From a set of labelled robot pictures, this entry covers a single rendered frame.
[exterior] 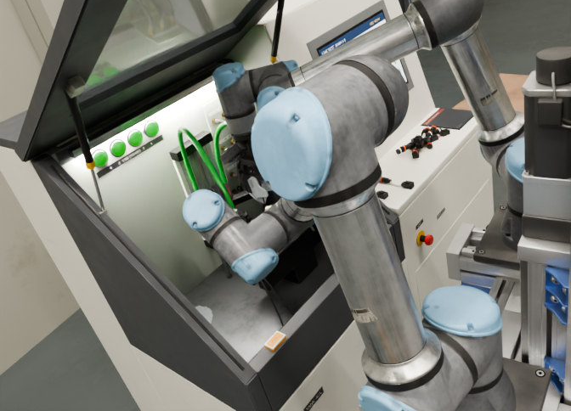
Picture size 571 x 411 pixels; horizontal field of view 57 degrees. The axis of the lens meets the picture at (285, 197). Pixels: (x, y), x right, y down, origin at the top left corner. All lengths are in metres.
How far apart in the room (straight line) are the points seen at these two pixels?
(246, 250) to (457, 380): 0.39
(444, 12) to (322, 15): 0.80
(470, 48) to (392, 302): 0.68
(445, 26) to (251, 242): 0.53
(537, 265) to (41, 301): 2.84
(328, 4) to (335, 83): 1.23
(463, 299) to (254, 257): 0.35
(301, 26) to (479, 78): 0.67
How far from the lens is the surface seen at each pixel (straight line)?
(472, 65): 1.24
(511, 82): 4.59
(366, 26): 1.96
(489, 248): 1.34
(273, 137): 0.59
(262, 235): 0.94
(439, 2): 1.06
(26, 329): 3.39
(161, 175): 1.61
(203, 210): 0.94
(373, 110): 0.62
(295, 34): 1.69
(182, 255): 1.72
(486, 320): 0.85
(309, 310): 1.37
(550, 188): 0.96
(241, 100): 1.19
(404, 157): 1.89
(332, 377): 1.55
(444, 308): 0.86
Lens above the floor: 1.87
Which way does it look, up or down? 30 degrees down
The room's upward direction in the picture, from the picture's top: 16 degrees counter-clockwise
